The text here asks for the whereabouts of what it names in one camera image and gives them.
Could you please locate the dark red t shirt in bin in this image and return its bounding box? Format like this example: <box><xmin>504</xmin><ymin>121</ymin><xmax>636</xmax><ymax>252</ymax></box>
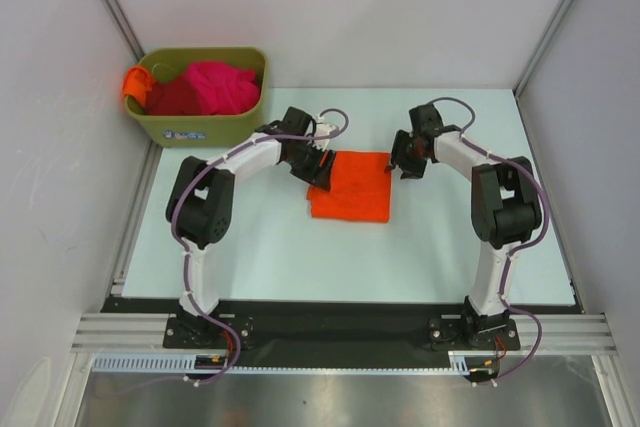
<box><xmin>144</xmin><ymin>76</ymin><xmax>203</xmax><ymax>116</ymax></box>

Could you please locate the white slotted cable duct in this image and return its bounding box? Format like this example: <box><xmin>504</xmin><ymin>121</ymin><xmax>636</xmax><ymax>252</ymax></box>
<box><xmin>92</xmin><ymin>353</ymin><xmax>491</xmax><ymax>376</ymax></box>

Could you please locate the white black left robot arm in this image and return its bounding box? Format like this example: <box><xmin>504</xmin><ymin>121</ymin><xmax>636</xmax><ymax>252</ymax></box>
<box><xmin>165</xmin><ymin>107</ymin><xmax>349</xmax><ymax>347</ymax></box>

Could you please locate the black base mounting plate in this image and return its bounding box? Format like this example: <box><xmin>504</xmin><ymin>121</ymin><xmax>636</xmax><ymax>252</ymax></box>
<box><xmin>99</xmin><ymin>297</ymin><xmax>583</xmax><ymax>369</ymax></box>

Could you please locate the olive green plastic bin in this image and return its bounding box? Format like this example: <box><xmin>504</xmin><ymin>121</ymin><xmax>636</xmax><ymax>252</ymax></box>
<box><xmin>123</xmin><ymin>47</ymin><xmax>269</xmax><ymax>148</ymax></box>

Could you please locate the aluminium front rail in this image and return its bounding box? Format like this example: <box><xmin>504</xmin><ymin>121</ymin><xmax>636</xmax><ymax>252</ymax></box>
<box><xmin>71</xmin><ymin>313</ymin><xmax>617</xmax><ymax>355</ymax></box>

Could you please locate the orange t shirt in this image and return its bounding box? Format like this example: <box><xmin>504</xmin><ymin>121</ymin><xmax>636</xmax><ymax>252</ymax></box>
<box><xmin>306</xmin><ymin>151</ymin><xmax>392</xmax><ymax>223</ymax></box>
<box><xmin>121</xmin><ymin>65</ymin><xmax>157</xmax><ymax>108</ymax></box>

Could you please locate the pink t shirt in bin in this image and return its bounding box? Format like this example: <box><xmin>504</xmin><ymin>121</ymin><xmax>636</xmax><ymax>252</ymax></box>
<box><xmin>182</xmin><ymin>61</ymin><xmax>261</xmax><ymax>116</ymax></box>

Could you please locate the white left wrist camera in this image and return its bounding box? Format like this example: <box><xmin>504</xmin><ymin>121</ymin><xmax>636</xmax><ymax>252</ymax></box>
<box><xmin>312</xmin><ymin>117</ymin><xmax>340</xmax><ymax>142</ymax></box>

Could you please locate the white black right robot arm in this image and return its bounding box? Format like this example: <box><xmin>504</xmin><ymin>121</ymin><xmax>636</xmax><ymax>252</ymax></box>
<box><xmin>387</xmin><ymin>101</ymin><xmax>549</xmax><ymax>348</ymax></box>

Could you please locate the orange t shirt on bin edge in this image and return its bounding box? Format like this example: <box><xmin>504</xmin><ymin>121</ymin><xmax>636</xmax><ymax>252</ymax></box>
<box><xmin>121</xmin><ymin>65</ymin><xmax>157</xmax><ymax>108</ymax></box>

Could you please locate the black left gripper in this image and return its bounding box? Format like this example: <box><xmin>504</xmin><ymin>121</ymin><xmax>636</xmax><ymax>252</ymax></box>
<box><xmin>284</xmin><ymin>139</ymin><xmax>335</xmax><ymax>191</ymax></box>

